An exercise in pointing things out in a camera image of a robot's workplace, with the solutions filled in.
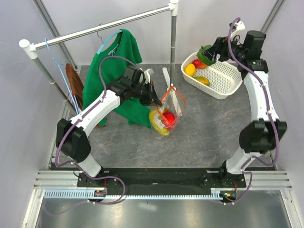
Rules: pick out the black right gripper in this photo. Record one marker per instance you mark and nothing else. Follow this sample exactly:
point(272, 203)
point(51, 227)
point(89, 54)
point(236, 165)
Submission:
point(220, 46)

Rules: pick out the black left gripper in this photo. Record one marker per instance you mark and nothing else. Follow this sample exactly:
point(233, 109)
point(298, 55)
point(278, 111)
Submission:
point(151, 99)

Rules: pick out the green bell pepper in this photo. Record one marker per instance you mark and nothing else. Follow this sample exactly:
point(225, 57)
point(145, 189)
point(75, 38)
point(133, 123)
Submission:
point(203, 58)

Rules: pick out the clear zip top bag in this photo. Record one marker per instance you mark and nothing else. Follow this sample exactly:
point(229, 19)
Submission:
point(174, 102)

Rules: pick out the red apple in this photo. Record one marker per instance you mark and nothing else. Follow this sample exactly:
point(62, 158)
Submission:
point(168, 118)

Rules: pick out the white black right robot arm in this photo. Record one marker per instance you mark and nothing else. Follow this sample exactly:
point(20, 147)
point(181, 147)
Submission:
point(259, 140)

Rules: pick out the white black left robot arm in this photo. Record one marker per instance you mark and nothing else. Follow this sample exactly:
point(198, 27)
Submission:
point(72, 135)

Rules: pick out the yellow lemon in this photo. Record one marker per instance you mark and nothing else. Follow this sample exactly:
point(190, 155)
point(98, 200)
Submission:
point(190, 70)

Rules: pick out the yellow green mango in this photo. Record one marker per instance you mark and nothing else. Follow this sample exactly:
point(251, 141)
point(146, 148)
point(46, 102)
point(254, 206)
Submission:
point(202, 80)

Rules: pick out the white plastic basket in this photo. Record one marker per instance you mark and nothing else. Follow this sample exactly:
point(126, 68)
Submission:
point(225, 79)

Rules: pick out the blue shirt hanger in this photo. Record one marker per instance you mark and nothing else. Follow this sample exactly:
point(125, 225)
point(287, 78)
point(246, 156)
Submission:
point(104, 42)

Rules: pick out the brown towel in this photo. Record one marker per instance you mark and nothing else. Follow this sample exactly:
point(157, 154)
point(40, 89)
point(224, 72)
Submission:
point(76, 84)

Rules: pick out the light blue hanger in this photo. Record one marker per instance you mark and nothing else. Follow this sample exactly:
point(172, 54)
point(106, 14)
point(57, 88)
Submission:
point(59, 65)

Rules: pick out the white clothes rack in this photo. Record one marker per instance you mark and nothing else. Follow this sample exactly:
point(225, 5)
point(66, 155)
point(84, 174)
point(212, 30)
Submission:
point(31, 49)

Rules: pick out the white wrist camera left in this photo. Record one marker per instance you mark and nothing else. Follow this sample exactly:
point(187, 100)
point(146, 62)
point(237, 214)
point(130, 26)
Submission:
point(147, 75)

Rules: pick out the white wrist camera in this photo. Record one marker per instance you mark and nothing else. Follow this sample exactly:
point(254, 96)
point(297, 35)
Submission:
point(237, 29)
point(147, 75)

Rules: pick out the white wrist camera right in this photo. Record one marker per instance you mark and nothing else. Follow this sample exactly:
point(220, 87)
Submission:
point(237, 29)

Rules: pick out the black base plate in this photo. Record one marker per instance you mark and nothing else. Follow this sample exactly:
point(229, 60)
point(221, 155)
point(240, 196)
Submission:
point(163, 181)

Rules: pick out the slotted cable duct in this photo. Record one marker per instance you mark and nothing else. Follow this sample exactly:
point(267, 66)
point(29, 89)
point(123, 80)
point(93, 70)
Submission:
point(102, 194)

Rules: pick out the aluminium frame rail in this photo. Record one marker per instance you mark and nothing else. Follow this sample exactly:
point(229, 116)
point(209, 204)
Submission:
point(261, 180)

